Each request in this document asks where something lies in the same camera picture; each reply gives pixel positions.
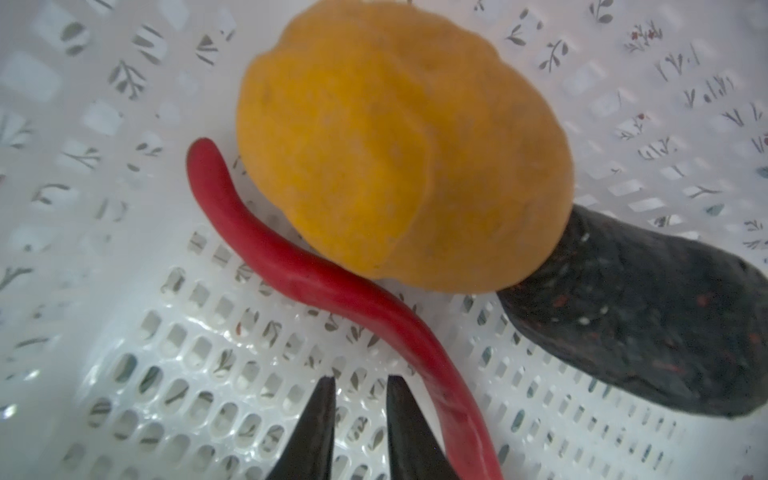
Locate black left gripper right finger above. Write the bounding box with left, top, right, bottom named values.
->
left=386, top=375, right=459, bottom=480

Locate red toy chili pepper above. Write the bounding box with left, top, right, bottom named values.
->
left=186, top=138, right=503, bottom=479

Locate yellow toy potato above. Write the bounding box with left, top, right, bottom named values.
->
left=236, top=1, right=574, bottom=293

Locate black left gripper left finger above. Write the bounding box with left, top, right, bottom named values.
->
left=266, top=376, right=336, bottom=480

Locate black textured toy ball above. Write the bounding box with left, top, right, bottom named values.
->
left=498, top=206, right=767, bottom=417

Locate white perforated plastic basket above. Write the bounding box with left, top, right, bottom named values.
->
left=1, top=1, right=767, bottom=479

